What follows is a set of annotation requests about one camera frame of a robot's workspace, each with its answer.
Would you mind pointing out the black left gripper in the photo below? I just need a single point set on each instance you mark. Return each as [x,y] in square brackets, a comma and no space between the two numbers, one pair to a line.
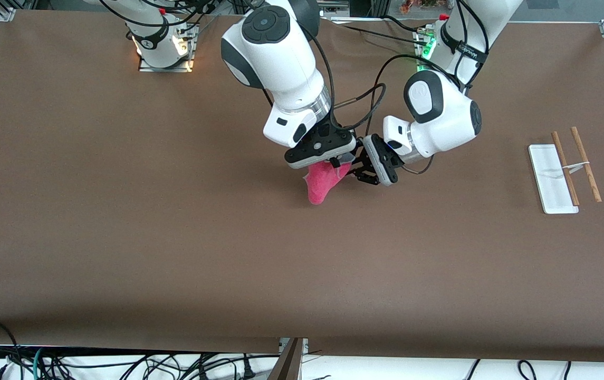
[364,171]

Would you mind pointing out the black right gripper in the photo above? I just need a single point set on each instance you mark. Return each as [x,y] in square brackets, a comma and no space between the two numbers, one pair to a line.
[335,162]

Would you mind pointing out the pink towel with grey edge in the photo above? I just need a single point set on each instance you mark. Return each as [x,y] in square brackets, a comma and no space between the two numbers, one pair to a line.
[322,182]

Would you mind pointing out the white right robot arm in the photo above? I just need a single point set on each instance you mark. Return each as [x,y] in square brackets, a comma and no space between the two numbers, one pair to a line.
[275,58]

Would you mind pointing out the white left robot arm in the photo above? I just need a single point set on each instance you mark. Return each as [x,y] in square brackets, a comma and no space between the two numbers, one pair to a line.
[439,116]

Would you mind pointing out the brown table cover sheet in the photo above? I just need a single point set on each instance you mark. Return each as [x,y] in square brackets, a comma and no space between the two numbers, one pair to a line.
[302,264]

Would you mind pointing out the white power strip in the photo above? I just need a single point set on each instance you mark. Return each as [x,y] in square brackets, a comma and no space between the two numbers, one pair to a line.
[333,4]

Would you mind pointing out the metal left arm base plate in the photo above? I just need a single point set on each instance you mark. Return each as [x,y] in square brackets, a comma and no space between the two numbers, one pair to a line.
[422,62]

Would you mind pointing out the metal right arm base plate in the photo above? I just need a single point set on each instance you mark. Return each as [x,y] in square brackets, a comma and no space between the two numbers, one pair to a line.
[167,66]

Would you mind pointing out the aluminium frame profile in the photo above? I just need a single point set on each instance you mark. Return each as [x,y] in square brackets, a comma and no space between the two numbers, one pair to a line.
[9,11]

